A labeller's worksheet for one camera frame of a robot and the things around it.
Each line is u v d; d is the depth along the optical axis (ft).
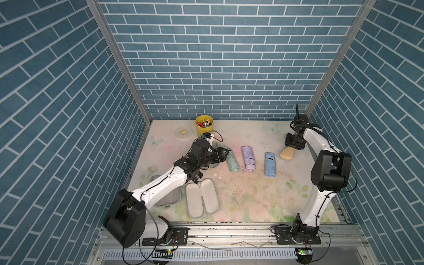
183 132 3.78
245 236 2.47
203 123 3.27
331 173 1.72
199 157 2.03
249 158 3.24
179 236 2.42
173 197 2.77
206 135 2.38
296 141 2.70
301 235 2.23
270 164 3.09
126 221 1.34
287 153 2.99
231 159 3.17
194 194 2.78
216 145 3.36
